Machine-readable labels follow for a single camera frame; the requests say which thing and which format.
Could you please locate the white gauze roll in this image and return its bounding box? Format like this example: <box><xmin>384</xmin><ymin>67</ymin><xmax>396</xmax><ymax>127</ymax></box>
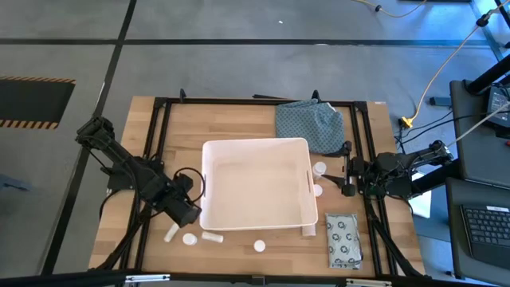
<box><xmin>201</xmin><ymin>230</ymin><xmax>225</xmax><ymax>244</ymax></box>
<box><xmin>163</xmin><ymin>222</ymin><xmax>180</xmax><ymax>243</ymax></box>

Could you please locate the black power adapter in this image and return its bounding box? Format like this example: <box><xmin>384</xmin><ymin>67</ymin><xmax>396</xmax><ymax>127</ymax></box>
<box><xmin>486</xmin><ymin>85</ymin><xmax>510</xmax><ymax>128</ymax></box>

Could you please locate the black rig beam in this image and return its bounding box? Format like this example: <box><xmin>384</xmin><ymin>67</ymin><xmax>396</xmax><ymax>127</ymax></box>
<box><xmin>465</xmin><ymin>53</ymin><xmax>510</xmax><ymax>96</ymax></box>
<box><xmin>410</xmin><ymin>159</ymin><xmax>459</xmax><ymax>197</ymax></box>

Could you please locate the yellow extension cable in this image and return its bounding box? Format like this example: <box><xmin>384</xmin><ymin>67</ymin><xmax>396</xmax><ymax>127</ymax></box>
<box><xmin>400</xmin><ymin>22</ymin><xmax>483</xmax><ymax>129</ymax></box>

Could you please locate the grey patterned flat packet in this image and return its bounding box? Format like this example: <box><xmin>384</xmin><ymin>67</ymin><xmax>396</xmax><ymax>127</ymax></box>
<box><xmin>324</xmin><ymin>212</ymin><xmax>363</xmax><ymax>270</ymax></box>

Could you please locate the grey laptop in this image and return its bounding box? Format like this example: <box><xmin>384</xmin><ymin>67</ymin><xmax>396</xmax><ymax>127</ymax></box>
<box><xmin>445</xmin><ymin>177</ymin><xmax>510</xmax><ymax>281</ymax></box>

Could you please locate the white woven plastic basket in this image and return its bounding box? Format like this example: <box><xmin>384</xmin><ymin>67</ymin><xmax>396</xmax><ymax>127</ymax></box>
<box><xmin>198</xmin><ymin>137</ymin><xmax>319</xmax><ymax>232</ymax></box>

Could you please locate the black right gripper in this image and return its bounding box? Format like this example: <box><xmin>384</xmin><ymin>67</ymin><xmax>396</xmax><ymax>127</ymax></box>
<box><xmin>320</xmin><ymin>140</ymin><xmax>376</xmax><ymax>198</ymax></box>

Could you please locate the blue patterned cloth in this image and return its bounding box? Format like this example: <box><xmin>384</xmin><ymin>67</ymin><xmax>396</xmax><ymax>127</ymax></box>
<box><xmin>274</xmin><ymin>98</ymin><xmax>347</xmax><ymax>155</ymax></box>

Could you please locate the grey cable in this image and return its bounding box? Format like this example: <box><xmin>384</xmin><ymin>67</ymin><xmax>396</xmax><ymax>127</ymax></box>
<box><xmin>445</xmin><ymin>103</ymin><xmax>510</xmax><ymax>147</ymax></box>

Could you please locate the black rig crossbar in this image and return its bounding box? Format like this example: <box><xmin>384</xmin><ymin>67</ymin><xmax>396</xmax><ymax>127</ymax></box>
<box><xmin>0</xmin><ymin>270</ymin><xmax>510</xmax><ymax>287</ymax></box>

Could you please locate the black table frame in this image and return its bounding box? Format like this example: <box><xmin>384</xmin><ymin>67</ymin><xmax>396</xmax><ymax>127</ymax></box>
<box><xmin>89</xmin><ymin>88</ymin><xmax>426</xmax><ymax>280</ymax></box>

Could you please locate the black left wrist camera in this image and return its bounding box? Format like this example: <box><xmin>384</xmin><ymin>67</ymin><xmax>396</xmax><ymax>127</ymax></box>
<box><xmin>174</xmin><ymin>174</ymin><xmax>195</xmax><ymax>195</ymax></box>

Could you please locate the white paper sheet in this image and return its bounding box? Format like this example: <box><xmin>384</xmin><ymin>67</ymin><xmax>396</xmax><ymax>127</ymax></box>
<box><xmin>408</xmin><ymin>171</ymin><xmax>434</xmax><ymax>219</ymax></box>

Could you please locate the black hazard-striped floor mat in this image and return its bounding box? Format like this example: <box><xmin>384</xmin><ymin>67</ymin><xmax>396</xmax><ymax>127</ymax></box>
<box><xmin>0</xmin><ymin>75</ymin><xmax>77</xmax><ymax>131</ymax></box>

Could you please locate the grey desk panel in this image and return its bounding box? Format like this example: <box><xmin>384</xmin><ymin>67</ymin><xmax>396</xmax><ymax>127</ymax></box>
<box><xmin>449</xmin><ymin>78</ymin><xmax>510</xmax><ymax>191</ymax></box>

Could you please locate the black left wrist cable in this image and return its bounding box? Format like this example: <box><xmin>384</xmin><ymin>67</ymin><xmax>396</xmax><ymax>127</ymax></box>
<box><xmin>174</xmin><ymin>167</ymin><xmax>206</xmax><ymax>200</ymax></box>

